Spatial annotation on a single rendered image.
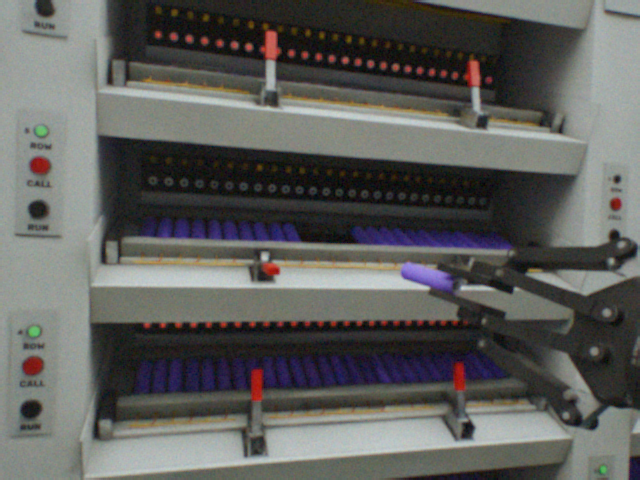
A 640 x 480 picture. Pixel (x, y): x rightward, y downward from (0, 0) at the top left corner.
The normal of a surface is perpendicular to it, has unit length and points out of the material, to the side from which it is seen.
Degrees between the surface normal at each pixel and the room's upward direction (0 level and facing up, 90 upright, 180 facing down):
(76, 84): 90
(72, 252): 90
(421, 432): 22
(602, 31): 90
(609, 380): 75
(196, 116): 112
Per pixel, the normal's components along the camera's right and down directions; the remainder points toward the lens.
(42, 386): 0.25, 0.02
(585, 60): -0.97, -0.04
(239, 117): 0.22, 0.39
